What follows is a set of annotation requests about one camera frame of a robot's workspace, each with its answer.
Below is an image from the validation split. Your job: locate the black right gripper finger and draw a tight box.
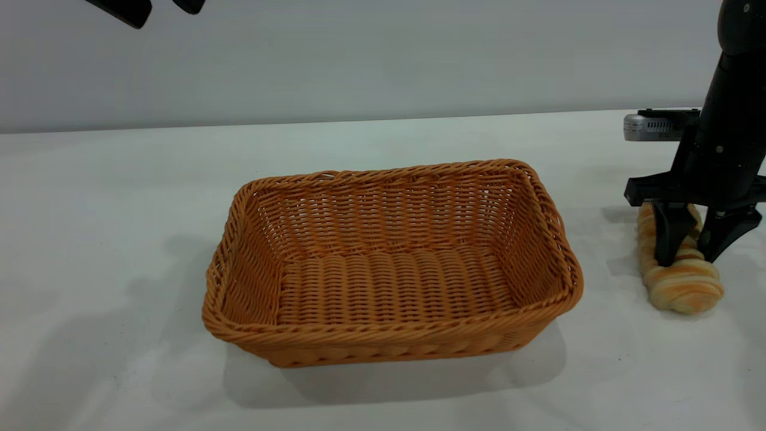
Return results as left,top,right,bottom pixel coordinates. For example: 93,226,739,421
697,207,762,263
652,202,698,268

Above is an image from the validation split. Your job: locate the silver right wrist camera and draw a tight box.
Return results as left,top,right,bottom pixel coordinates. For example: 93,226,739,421
624,108,701,142

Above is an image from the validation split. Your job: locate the orange woven wicker basket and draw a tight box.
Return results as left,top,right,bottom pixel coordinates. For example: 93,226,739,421
202,159,584,368

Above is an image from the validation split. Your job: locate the striped twisted bread roll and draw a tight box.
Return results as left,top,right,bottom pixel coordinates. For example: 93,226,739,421
636,202,725,315

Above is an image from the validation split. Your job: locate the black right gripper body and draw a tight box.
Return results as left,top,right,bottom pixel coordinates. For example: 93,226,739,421
624,53,766,211

